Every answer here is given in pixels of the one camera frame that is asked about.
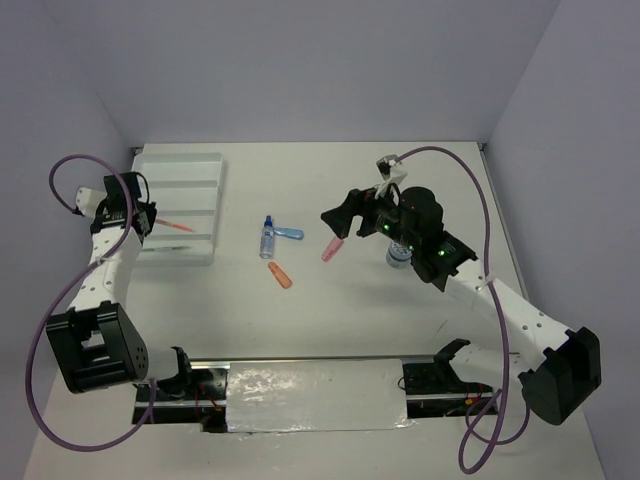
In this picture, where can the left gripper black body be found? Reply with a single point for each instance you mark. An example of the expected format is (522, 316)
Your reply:
(151, 212)

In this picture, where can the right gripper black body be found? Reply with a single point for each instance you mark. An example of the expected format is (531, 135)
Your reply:
(379, 212)

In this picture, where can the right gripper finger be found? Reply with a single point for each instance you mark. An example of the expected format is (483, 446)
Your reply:
(339, 220)
(353, 202)

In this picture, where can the orange highlighter pen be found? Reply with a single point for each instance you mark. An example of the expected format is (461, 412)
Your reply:
(175, 226)

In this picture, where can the green highlighter pen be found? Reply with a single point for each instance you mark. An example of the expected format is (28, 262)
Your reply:
(167, 248)

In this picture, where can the blue plastic case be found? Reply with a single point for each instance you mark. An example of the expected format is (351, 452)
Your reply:
(289, 233)

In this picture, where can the orange plastic case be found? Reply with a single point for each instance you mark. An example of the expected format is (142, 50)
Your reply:
(279, 274)

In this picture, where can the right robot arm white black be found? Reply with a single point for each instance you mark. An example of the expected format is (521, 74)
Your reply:
(562, 366)

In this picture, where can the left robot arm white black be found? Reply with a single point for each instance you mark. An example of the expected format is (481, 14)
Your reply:
(94, 341)

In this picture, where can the pink plastic case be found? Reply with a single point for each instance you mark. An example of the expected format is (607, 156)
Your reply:
(332, 249)

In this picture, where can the blue paint jar near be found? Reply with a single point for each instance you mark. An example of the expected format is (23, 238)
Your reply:
(398, 256)

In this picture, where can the white compartment tray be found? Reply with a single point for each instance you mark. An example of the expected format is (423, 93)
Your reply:
(187, 189)

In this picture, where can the clear spray bottle blue cap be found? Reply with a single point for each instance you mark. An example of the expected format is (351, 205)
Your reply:
(266, 248)

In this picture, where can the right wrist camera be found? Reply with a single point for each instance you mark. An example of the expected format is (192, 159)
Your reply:
(391, 170)

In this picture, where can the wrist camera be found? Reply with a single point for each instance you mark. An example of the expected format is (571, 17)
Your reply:
(391, 170)
(87, 201)

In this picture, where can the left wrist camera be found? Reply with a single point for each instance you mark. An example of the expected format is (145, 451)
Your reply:
(87, 201)

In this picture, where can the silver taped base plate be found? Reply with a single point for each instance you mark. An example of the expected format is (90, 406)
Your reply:
(315, 396)

